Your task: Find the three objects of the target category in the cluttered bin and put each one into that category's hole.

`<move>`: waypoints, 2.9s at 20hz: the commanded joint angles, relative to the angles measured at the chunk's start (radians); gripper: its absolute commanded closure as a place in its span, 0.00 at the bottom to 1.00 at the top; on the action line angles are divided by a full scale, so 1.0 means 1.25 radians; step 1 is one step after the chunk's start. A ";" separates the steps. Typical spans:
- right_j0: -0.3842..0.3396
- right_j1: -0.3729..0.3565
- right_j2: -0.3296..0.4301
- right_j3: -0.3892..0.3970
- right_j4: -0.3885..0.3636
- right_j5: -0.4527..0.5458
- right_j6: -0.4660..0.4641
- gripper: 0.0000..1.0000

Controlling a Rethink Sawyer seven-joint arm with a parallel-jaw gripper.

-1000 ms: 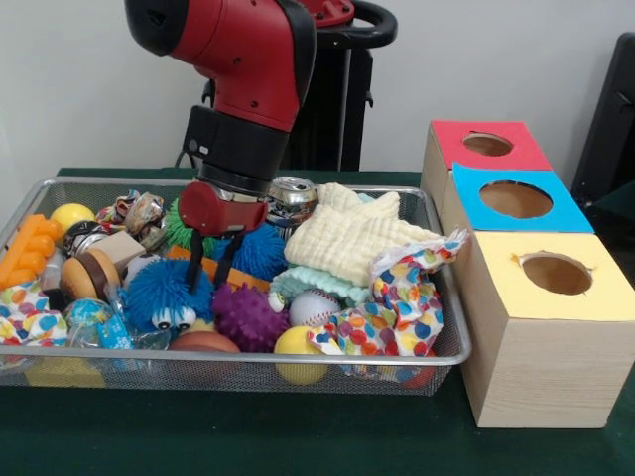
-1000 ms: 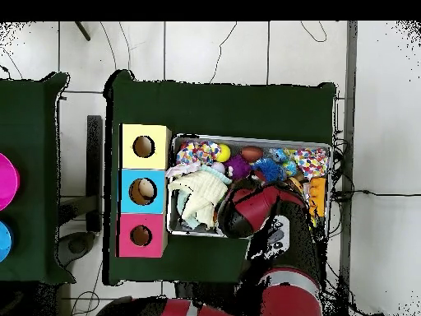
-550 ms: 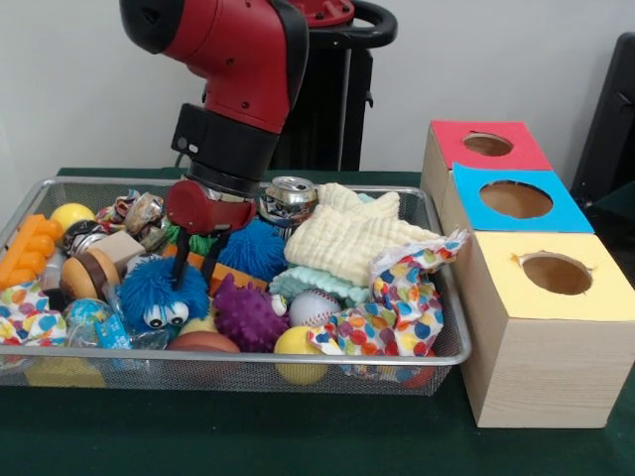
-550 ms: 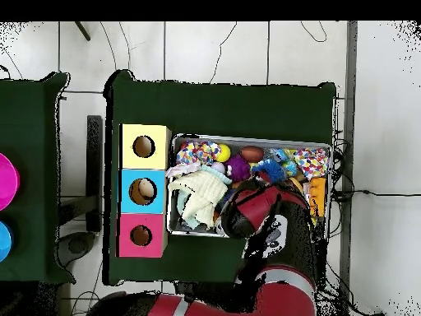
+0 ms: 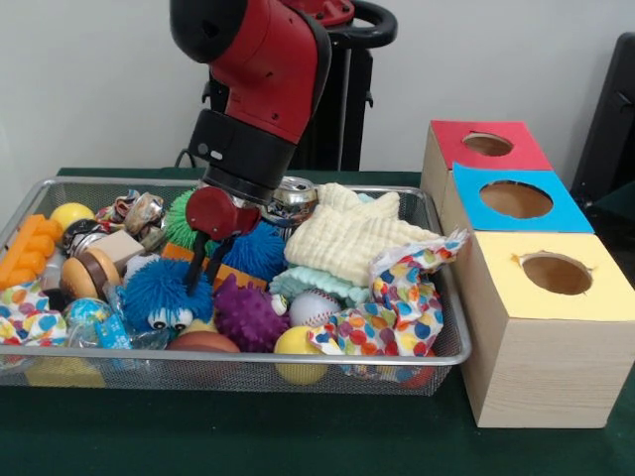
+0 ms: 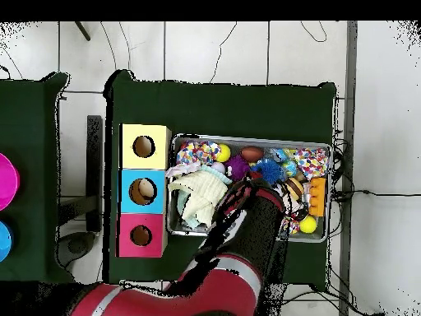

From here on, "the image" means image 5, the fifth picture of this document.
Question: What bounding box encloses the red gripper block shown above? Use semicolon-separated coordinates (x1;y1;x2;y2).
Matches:
184;186;263;298

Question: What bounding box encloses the blue spiky ball with eyes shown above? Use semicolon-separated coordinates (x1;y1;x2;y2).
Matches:
121;257;215;332

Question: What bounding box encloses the mint waffle cloth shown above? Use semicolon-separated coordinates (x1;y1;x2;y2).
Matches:
269;265;373;308

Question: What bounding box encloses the cream waffle cloth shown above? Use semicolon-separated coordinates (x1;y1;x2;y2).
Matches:
283;181;445;288

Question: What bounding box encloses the shallow silver mesh bin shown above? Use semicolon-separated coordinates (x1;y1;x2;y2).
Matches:
0;177;472;398

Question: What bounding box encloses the wooden box with three holes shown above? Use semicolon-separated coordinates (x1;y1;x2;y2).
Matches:
420;119;635;428

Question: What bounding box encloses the purple spiky toy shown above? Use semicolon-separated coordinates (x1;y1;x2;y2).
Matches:
213;274;293;354

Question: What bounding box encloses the white baseball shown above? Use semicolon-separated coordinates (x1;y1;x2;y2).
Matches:
289;289;343;328

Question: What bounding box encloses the toy burger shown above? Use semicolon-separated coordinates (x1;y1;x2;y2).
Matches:
60;246;123;301

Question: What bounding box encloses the dark green table cloth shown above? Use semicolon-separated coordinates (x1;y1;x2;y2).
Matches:
592;178;635;234
0;167;635;476

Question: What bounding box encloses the orange studded toy block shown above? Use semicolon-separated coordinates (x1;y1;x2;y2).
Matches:
0;213;64;292

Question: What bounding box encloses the polka dot paper napkin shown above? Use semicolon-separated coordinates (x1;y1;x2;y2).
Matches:
0;280;68;347
307;227;471;358

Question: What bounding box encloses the black stand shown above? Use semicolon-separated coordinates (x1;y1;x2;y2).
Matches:
570;32;635;199

